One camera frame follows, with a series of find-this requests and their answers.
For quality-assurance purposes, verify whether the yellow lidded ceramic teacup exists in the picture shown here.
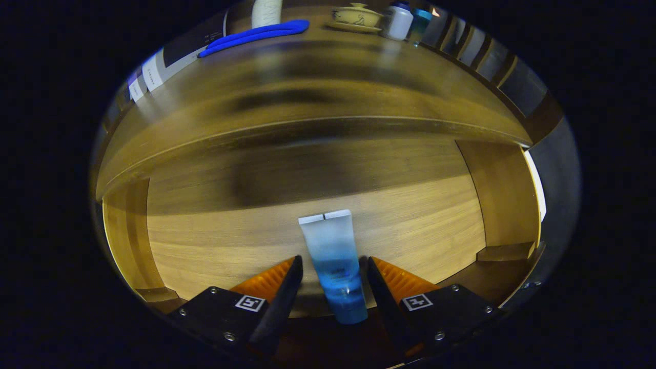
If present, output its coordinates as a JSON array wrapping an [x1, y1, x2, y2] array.
[[332, 3, 384, 27]]

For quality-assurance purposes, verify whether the white pump bottle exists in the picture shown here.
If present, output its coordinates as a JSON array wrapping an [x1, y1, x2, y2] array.
[[251, 0, 283, 29]]

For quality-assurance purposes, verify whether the wooden countertop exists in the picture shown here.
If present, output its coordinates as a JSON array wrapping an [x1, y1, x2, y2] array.
[[95, 20, 534, 203]]

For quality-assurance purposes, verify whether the blue cosmetic tube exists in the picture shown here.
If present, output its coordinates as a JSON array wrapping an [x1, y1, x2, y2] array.
[[298, 209, 368, 325]]

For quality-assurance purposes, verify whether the teal clear bottle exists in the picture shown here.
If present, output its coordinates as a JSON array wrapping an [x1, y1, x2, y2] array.
[[410, 8, 433, 44]]

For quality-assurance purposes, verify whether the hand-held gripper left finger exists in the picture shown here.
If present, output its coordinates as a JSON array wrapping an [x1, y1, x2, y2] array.
[[167, 255, 304, 359]]

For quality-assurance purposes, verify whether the purple book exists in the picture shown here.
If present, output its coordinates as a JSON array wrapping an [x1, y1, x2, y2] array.
[[126, 69, 147, 103]]

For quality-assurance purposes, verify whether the blue folded cloth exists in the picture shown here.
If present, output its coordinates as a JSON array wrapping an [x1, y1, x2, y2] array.
[[197, 19, 310, 58]]

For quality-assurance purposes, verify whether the white bottle with blue cap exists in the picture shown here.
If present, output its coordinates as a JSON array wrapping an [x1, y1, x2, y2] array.
[[383, 1, 414, 41]]

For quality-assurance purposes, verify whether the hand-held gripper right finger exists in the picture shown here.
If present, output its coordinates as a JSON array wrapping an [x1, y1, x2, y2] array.
[[366, 256, 505, 357]]

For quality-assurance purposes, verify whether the white book with portrait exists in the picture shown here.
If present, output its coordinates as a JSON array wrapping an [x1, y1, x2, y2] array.
[[141, 10, 229, 93]]

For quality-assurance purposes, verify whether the yellow ceramic saucer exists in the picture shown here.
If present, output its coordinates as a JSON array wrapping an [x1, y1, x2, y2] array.
[[326, 20, 382, 34]]

